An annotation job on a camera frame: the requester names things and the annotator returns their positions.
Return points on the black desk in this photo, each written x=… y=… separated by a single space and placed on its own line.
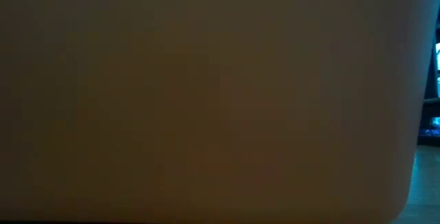
x=429 y=114

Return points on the orange plastic bin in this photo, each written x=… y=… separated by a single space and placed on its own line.
x=206 y=100

